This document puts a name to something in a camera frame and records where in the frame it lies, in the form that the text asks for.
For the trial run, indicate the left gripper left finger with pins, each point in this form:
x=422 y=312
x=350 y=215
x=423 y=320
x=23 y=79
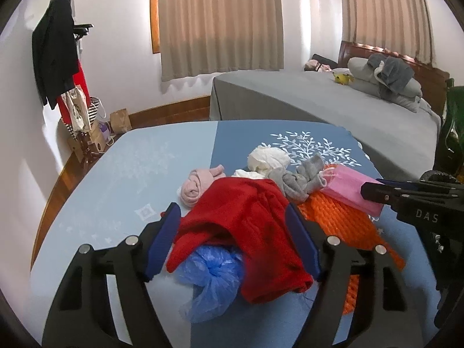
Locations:
x=80 y=314

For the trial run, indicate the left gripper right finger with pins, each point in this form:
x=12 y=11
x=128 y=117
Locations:
x=384 y=314

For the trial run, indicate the pink mask pack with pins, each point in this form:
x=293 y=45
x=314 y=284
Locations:
x=344 y=185

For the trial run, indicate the orange foam net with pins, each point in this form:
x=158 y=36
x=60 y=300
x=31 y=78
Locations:
x=352 y=226

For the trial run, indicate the grey sock bundle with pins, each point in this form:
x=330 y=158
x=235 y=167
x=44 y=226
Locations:
x=297 y=186

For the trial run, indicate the blue plastic bag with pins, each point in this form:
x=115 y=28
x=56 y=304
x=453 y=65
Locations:
x=216 y=274

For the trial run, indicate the red cloth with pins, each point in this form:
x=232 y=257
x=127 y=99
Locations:
x=249 y=215

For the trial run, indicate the pink sock roll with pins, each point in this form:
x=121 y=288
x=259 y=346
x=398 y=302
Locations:
x=198 y=181

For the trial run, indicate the white tissue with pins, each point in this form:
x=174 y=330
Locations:
x=248 y=174

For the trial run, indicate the black metal chair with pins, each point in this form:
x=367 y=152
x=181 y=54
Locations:
x=449 y=150

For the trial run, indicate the bed with grey sheet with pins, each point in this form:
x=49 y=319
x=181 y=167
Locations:
x=401 y=143

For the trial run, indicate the folded grey blankets pile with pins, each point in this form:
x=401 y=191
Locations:
x=389 y=79

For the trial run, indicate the blue tree-pattern table cloth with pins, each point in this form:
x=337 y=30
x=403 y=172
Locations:
x=135 y=182

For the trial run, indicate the yellow plush toy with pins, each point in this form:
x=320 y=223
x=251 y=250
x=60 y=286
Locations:
x=343 y=78

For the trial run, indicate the wooden coat rack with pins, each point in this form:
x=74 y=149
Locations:
x=90 y=146

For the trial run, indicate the pink items by bed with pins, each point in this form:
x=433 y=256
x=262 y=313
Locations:
x=318 y=63

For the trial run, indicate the brown paper bag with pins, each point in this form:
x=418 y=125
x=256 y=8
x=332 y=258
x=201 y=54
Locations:
x=120 y=121

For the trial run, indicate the right beige curtain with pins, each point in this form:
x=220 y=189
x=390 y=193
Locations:
x=401 y=26

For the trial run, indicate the beige curtain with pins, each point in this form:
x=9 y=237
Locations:
x=200 y=37
x=401 y=26

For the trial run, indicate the striped bag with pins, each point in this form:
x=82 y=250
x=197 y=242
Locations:
x=96 y=110

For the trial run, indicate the canvas tote bag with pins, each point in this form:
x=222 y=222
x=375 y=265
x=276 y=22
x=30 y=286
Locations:
x=75 y=102

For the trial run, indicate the red hanging bag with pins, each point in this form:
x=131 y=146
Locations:
x=78 y=79

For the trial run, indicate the black hanging coat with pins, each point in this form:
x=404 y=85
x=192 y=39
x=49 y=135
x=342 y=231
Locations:
x=54 y=52

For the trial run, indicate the left beige curtain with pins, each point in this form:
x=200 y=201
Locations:
x=200 y=37

